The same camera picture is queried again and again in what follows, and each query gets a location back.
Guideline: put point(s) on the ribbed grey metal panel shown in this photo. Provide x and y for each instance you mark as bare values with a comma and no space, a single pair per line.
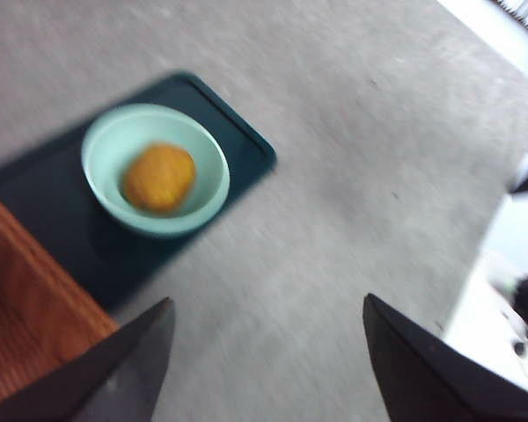
525,11

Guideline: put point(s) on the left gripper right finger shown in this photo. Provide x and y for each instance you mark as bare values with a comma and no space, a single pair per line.
427,378

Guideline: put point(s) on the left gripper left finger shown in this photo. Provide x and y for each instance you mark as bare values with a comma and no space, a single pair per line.
97,382

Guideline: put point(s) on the yellow-brown kiwi fruit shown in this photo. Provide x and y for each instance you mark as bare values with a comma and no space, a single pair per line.
158,178

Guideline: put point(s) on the dark green tray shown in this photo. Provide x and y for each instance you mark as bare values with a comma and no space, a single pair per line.
48,206

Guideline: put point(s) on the teal bowl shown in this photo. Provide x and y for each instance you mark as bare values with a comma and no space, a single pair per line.
110,145

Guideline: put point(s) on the brown wicker basket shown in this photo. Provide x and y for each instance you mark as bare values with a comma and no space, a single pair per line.
31,307

